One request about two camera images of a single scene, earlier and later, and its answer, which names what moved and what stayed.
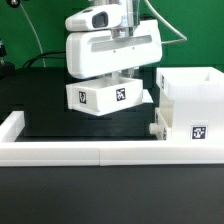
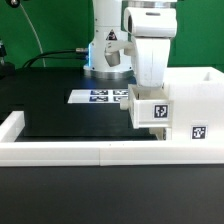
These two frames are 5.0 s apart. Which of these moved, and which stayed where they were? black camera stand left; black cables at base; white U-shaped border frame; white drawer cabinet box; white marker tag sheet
Moved: white marker tag sheet
Stayed: white drawer cabinet box; white U-shaped border frame; black camera stand left; black cables at base
